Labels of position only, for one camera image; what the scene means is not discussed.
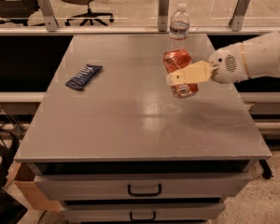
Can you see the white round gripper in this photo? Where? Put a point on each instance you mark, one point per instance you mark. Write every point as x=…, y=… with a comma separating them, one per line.
x=228, y=64

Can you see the dented red coke can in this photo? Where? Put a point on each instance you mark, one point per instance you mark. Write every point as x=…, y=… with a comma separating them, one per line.
x=174, y=60

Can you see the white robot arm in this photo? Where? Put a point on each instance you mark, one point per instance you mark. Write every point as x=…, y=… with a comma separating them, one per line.
x=253, y=58

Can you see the clear plastic water bottle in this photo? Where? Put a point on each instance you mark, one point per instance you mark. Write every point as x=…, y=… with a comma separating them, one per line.
x=179, y=27

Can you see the grey drawer cabinet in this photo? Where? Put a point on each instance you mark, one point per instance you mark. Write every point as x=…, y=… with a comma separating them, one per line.
x=127, y=122

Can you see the dark blue snack bag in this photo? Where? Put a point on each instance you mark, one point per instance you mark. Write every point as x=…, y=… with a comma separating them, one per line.
x=80, y=80

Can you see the upper grey drawer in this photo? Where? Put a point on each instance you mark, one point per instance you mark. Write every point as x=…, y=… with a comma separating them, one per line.
x=143, y=186

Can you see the grey drawer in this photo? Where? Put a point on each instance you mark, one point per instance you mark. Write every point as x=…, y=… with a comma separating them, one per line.
x=164, y=211
x=143, y=186

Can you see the black cabinet caster wheel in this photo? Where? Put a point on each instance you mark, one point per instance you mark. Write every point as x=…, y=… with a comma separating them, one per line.
x=267, y=172

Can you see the lower grey drawer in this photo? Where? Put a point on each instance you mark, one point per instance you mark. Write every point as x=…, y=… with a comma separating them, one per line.
x=164, y=211

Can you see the wooden box beside cabinet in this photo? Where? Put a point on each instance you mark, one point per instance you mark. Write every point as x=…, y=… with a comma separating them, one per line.
x=23, y=177

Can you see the black chair lower left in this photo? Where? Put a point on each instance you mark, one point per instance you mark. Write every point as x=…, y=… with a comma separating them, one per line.
x=11, y=211

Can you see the right metal rail bracket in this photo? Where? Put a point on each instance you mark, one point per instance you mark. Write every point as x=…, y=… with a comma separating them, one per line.
x=238, y=15

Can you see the metal rail bracket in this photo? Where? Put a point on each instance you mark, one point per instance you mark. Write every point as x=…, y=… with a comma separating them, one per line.
x=238, y=15
x=163, y=9
x=48, y=15

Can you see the middle metal rail bracket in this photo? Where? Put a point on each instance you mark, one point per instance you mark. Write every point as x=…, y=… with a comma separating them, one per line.
x=163, y=9

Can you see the black lower drawer handle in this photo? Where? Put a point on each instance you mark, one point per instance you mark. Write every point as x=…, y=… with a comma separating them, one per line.
x=147, y=217

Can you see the left metal rail bracket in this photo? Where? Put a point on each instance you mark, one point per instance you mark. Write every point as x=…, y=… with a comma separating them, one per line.
x=48, y=15

